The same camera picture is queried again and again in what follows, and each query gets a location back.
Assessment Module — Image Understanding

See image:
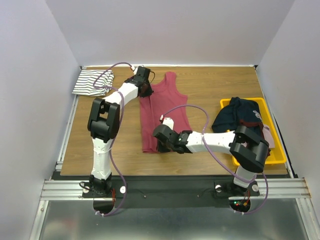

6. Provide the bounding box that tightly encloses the maroon tank top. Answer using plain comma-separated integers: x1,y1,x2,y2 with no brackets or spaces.
139,71,188,154

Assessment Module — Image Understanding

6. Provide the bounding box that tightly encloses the black white striped tank top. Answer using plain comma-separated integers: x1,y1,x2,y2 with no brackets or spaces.
72,69,115,97

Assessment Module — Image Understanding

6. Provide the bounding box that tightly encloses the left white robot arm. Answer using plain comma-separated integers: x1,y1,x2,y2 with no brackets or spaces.
87,66,153,197

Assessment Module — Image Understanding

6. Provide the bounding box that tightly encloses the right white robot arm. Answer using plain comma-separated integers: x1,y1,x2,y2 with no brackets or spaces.
152,124,269,195

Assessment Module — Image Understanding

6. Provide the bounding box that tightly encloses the navy blue tank top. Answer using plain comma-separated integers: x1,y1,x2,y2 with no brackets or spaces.
211,97,264,136

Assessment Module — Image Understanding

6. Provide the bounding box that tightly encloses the light pink tank top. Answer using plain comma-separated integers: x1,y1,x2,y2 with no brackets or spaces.
262,124,275,149

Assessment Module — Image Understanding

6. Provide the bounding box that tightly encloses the yellow plastic tray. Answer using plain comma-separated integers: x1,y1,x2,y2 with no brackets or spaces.
220,97,286,165

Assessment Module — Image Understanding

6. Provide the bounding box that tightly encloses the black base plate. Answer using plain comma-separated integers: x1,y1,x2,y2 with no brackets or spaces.
79,175,260,210

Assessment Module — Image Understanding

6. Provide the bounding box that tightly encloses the aluminium frame rail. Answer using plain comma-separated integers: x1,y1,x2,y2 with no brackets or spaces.
29,65,87,240

